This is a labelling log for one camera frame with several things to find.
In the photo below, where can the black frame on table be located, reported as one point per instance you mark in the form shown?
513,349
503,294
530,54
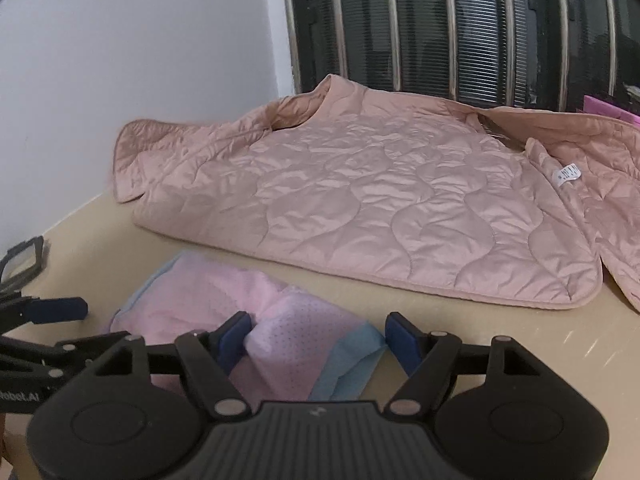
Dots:
22,264

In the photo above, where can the pink quilted jacket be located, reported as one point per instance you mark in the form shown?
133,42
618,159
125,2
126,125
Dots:
401,190

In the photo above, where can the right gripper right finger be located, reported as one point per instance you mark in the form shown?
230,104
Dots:
428,360

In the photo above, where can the pink blue mesh garment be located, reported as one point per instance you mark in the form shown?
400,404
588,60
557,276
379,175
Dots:
298,347

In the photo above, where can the white jacket care label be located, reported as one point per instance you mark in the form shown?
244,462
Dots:
568,173

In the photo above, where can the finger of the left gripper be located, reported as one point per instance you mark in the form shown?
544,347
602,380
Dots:
55,310

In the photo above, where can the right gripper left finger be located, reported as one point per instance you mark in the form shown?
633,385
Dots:
207,360

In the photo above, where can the magenta flat box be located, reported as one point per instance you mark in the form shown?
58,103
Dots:
594,106

